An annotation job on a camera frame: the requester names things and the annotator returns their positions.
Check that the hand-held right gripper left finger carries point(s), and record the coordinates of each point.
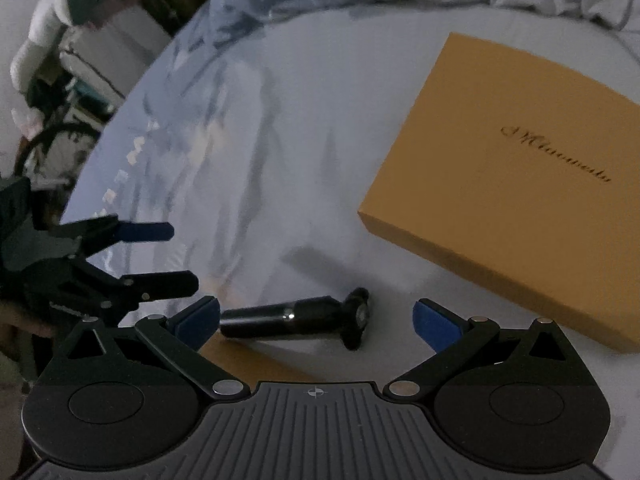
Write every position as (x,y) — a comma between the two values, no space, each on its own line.
(199,316)

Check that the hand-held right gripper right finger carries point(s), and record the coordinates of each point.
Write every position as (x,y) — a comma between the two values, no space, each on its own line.
(434,325)

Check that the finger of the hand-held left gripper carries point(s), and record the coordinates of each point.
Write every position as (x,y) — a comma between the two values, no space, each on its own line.
(145,232)
(167,283)

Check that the black electric shaver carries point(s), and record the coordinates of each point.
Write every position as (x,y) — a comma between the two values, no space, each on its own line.
(295,319)

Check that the yellow cardboard box lid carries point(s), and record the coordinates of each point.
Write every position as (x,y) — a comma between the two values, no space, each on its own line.
(250,360)

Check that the blue-grey printed bed sheet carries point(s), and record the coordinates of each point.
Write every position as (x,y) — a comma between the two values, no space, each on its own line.
(240,160)

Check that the large yellow cardboard box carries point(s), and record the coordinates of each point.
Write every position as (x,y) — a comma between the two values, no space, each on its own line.
(505,180)

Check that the white plastic drawer unit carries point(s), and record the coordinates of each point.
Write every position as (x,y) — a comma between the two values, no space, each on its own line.
(107,50)

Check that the black round frame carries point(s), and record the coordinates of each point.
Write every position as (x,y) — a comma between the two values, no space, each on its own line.
(50,147)

